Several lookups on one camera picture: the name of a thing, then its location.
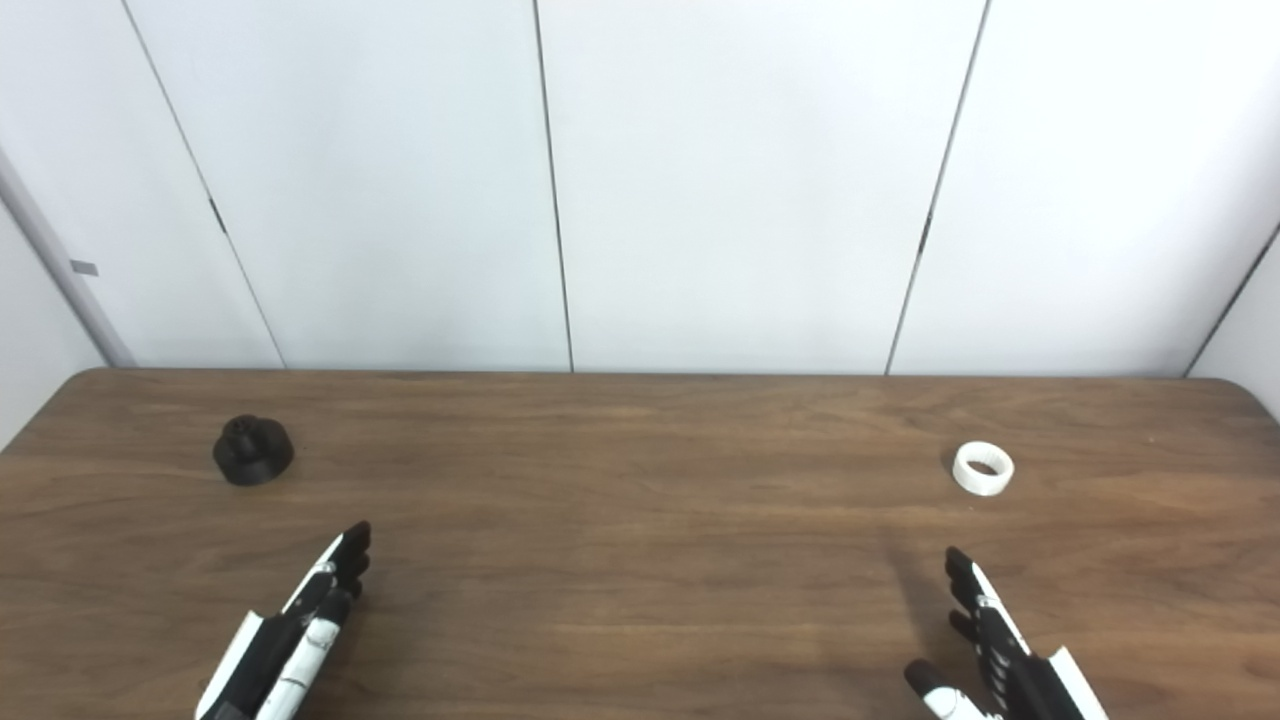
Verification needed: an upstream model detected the white toothed plastic ring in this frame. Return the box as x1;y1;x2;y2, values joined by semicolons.
952;441;1015;497

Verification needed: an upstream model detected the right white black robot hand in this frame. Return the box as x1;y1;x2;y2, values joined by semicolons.
905;546;1111;720

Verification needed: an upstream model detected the grey wall corner strip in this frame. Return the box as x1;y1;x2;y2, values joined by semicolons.
0;150;137;368

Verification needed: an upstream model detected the round black plastic part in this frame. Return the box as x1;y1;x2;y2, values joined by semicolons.
212;415;295;487

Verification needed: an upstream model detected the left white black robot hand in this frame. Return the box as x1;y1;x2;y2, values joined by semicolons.
195;520;373;720

